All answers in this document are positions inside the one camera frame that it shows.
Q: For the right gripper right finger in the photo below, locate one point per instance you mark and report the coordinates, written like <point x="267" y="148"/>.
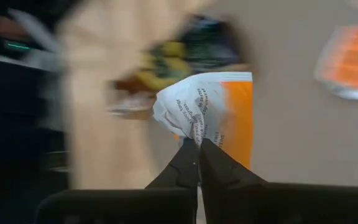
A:
<point x="275" y="205"/>

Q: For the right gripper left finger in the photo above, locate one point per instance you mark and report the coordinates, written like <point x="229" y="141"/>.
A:
<point x="120" y="207"/>

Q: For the wooden tea organizer box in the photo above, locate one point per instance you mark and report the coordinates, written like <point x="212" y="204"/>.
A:
<point x="123" y="85"/>

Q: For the green yellow tea packet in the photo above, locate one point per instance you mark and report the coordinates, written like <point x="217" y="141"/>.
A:
<point x="166" y="67"/>

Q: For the round grey mat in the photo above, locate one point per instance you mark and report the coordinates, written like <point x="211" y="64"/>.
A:
<point x="291" y="124"/>

